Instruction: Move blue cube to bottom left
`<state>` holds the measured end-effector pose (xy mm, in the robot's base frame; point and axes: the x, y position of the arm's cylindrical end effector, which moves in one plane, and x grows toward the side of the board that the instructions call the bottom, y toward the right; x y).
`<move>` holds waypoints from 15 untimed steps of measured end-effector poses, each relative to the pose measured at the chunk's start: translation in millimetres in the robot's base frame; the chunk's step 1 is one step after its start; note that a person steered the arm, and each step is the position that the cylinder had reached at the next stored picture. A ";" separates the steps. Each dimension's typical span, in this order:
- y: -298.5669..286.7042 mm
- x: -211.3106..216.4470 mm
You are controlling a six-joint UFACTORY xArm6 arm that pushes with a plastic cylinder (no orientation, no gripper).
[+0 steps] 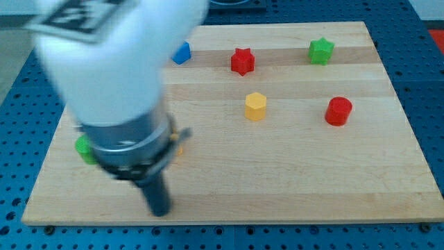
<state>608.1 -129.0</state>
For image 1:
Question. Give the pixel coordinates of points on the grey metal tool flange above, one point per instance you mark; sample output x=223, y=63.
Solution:
x=137, y=149

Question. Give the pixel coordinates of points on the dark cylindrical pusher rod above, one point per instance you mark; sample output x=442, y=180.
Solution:
x=157, y=195

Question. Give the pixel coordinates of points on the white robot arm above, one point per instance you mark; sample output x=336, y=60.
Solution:
x=105, y=58

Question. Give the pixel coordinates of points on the blue cube block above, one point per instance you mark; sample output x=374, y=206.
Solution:
x=183, y=54

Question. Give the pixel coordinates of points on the green cylinder block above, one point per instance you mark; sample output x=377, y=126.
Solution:
x=83, y=149

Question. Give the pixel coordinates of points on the yellow hexagon block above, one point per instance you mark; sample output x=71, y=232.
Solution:
x=255, y=106

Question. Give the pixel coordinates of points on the red star block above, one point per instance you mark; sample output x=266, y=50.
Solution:
x=242, y=61

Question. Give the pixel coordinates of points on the light wooden board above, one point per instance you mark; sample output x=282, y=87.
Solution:
x=291, y=167

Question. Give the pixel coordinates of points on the red cylinder block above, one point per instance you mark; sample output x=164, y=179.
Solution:
x=338, y=111

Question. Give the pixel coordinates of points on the green star block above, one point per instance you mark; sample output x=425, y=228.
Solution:
x=320, y=51

